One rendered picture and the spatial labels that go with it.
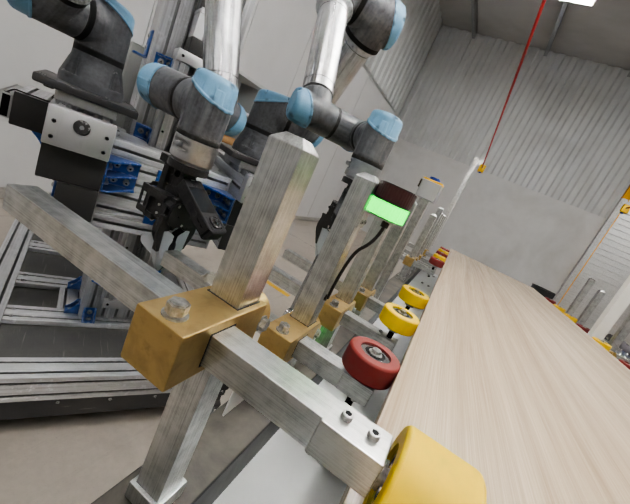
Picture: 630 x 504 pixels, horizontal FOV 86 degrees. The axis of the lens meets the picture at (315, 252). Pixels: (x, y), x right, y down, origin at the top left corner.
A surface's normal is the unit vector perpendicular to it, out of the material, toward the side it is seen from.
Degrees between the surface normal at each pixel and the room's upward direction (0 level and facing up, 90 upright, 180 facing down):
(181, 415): 90
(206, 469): 0
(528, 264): 90
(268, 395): 90
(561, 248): 90
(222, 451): 0
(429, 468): 20
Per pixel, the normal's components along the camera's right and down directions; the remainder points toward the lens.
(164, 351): -0.40, 0.07
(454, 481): 0.24, -0.80
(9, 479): 0.40, -0.88
